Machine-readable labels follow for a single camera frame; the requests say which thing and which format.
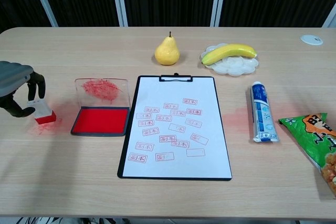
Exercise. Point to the white blue toothpaste tube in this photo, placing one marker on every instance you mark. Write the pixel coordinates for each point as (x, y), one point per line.
(262, 113)

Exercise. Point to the yellow pear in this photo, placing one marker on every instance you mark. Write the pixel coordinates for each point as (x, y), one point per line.
(167, 53)

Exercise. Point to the yellow banana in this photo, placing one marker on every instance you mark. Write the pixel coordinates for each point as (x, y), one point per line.
(228, 51)

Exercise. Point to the white and red stamp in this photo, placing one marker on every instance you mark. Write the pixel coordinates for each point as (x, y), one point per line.
(43, 111)

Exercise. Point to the white flower-shaped plate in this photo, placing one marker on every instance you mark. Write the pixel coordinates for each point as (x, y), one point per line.
(236, 66)

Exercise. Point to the red ink pad clear lid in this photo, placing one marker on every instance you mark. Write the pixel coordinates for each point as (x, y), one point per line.
(101, 123)

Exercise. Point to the black clipboard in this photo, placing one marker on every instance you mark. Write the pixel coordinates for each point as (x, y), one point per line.
(120, 166)

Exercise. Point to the green orange snack bag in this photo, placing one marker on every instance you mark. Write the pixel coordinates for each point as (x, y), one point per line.
(312, 137)

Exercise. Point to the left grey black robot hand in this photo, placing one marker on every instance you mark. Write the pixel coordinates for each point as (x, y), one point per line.
(13, 77)

